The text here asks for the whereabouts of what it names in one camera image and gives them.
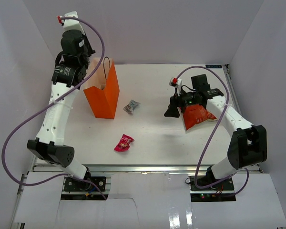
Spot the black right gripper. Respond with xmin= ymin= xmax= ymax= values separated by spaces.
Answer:
xmin=164 ymin=88 xmax=199 ymax=118

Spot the large red chip bag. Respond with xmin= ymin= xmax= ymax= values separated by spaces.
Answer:
xmin=183 ymin=104 xmax=217 ymax=130

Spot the silver snack packet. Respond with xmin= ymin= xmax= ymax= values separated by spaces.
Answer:
xmin=123 ymin=100 xmax=141 ymax=115

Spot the red snack packet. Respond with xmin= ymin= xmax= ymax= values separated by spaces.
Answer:
xmin=114 ymin=134 xmax=134 ymax=152

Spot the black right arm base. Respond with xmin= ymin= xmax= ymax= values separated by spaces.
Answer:
xmin=185 ymin=176 xmax=236 ymax=203

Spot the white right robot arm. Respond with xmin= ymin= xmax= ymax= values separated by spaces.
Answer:
xmin=164 ymin=74 xmax=267 ymax=190

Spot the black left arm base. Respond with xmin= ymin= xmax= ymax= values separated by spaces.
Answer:
xmin=63 ymin=174 xmax=107 ymax=195

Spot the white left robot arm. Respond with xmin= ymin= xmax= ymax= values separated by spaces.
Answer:
xmin=27 ymin=29 xmax=94 ymax=190

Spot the orange paper bag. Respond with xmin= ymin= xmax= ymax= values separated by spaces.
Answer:
xmin=83 ymin=57 xmax=120 ymax=119

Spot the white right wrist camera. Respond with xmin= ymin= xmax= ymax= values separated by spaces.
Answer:
xmin=169 ymin=77 xmax=182 ymax=94

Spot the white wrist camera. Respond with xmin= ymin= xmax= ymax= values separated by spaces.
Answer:
xmin=57 ymin=11 xmax=85 ymax=35
xmin=169 ymin=77 xmax=182 ymax=94

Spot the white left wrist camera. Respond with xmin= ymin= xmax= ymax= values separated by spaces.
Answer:
xmin=57 ymin=11 xmax=85 ymax=35

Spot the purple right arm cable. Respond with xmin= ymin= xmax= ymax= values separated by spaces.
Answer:
xmin=176 ymin=65 xmax=250 ymax=197

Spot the aluminium table frame rail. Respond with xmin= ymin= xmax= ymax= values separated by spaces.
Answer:
xmin=10 ymin=63 xmax=262 ymax=224

